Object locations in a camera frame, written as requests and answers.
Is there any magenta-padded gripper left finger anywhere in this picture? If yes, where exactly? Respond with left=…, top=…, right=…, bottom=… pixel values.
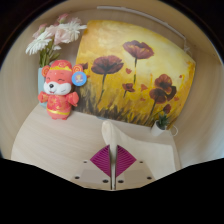
left=70, top=144, right=113, bottom=191

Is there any red plush mouse toy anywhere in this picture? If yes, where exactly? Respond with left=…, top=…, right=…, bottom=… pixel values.
left=37, top=59, right=88, bottom=121

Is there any small potted green plant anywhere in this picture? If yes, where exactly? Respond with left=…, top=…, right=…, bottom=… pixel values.
left=149, top=113, right=171, bottom=138

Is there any white cable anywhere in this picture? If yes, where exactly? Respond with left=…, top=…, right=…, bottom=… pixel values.
left=169, top=124, right=180, bottom=138

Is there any cream white towel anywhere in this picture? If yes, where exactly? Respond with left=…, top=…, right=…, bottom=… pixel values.
left=100, top=119, right=182, bottom=191

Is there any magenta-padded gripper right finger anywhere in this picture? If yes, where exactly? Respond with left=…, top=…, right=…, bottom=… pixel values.
left=115, top=144, right=156, bottom=190

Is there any pink and white flower bouquet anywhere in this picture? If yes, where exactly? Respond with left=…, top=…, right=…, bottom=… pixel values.
left=25, top=13, right=88, bottom=68

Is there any yellow poppy flower painting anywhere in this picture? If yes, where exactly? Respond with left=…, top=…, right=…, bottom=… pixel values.
left=73, top=19, right=197, bottom=129

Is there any light blue vase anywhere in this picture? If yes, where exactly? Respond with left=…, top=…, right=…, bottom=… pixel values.
left=37, top=66, right=49, bottom=108

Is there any white light bar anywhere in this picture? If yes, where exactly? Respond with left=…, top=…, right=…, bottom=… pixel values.
left=96, top=4, right=188, bottom=41

